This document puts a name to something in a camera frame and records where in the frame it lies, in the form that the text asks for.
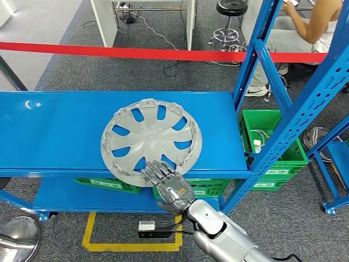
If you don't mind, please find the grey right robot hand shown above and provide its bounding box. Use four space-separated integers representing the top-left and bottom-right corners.
140 160 195 217

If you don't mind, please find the grey plastic wheel cover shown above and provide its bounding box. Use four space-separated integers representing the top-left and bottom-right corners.
100 98 203 188

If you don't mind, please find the blue metal shelf rack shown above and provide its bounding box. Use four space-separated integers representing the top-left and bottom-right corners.
0 0 349 225
307 115 349 216

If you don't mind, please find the green plastic crate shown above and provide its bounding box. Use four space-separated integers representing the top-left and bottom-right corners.
73 177 142 195
152 178 230 200
250 177 287 192
238 109 310 180

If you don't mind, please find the red barrier belt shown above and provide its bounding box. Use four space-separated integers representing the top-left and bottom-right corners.
0 41 327 63

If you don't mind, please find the black power strip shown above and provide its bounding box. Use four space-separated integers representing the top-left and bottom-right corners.
118 2 142 25

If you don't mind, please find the chrome round floor base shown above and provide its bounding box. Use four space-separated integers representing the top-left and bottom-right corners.
302 126 344 162

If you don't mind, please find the white desk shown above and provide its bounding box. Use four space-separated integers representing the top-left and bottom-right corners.
90 0 197 51

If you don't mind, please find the black round stool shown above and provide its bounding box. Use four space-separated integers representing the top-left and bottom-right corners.
208 0 248 47

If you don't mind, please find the black office chair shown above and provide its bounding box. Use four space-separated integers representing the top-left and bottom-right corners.
275 62 349 94

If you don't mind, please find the person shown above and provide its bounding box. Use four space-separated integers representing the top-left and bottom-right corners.
244 0 343 98

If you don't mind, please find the black camera bracket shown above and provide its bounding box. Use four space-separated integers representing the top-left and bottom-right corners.
137 213 194 240

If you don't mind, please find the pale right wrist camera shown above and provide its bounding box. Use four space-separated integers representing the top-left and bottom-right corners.
138 221 155 232

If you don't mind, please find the white cable bundle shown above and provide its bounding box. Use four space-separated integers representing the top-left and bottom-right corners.
250 128 271 154

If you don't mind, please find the black floor cable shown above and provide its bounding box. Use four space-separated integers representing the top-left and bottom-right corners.
163 59 191 78

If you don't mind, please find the white floor cable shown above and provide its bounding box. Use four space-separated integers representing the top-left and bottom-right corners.
137 14 178 50

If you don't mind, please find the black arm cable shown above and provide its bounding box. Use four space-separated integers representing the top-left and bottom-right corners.
270 254 303 262

